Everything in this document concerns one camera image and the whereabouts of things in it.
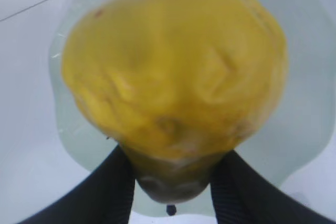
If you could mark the yellow pear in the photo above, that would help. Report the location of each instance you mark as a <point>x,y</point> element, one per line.
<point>177,83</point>

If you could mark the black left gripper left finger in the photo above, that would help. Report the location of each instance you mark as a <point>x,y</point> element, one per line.
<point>105,196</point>

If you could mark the pale green ruffled glass plate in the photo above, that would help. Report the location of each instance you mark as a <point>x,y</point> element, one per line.
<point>296,132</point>

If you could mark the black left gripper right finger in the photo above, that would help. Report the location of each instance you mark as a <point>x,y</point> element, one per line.
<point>240,195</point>

